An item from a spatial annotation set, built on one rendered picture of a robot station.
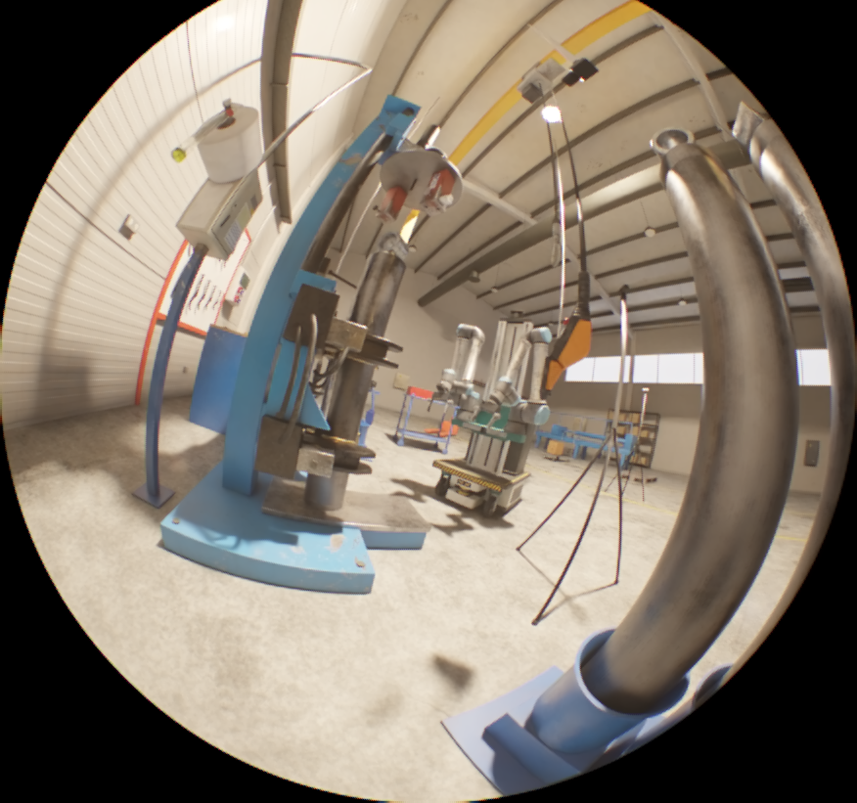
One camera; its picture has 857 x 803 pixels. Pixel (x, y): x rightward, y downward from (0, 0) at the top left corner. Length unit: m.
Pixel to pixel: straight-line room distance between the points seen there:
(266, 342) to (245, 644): 1.15
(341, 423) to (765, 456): 1.29
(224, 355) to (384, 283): 1.73
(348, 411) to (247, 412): 0.49
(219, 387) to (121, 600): 2.00
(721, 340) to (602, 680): 0.60
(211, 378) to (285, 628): 2.12
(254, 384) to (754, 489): 1.46
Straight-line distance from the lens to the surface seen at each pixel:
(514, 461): 2.39
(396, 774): 0.81
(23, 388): 2.08
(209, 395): 2.58
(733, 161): 6.19
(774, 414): 0.45
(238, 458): 1.31
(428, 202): 1.50
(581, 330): 0.84
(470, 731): 0.87
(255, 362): 1.22
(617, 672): 0.58
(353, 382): 1.15
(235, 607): 1.00
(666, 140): 0.98
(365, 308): 1.20
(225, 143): 1.13
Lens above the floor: 0.80
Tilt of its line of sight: 6 degrees up
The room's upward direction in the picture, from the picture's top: 14 degrees clockwise
